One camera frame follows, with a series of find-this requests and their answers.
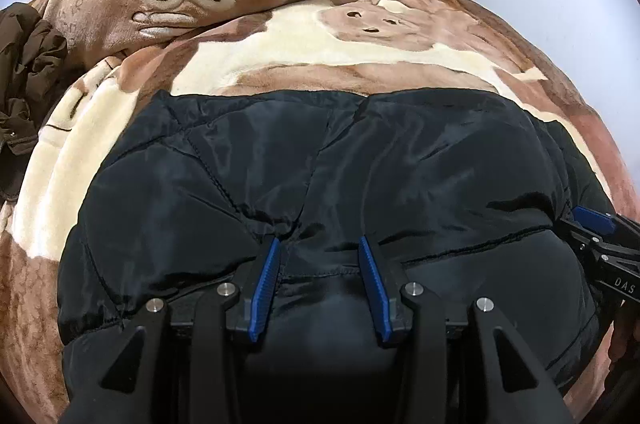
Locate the black hooded puffer jacket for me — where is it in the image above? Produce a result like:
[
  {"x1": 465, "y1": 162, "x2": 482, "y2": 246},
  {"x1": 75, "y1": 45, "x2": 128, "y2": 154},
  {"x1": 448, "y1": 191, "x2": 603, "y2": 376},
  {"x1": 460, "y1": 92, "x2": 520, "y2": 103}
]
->
[{"x1": 58, "y1": 89, "x2": 618, "y2": 423}]

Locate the person's right hand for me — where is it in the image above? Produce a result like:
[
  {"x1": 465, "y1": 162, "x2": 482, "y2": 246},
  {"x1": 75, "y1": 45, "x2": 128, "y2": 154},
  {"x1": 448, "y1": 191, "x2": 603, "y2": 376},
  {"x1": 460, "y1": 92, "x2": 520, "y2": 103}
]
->
[{"x1": 605, "y1": 300, "x2": 639, "y2": 395}]

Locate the brown cream paw print blanket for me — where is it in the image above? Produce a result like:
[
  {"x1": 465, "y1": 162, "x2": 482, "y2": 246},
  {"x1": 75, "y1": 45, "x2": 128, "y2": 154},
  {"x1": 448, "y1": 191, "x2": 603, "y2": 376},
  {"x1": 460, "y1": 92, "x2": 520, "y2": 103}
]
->
[{"x1": 1, "y1": 0, "x2": 639, "y2": 423}]

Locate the brown puffer jacket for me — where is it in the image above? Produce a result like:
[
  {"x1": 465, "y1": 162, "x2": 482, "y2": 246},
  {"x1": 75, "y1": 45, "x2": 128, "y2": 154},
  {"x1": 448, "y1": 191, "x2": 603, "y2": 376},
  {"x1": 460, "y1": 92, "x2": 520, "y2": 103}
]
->
[{"x1": 1, "y1": 2, "x2": 70, "y2": 201}]

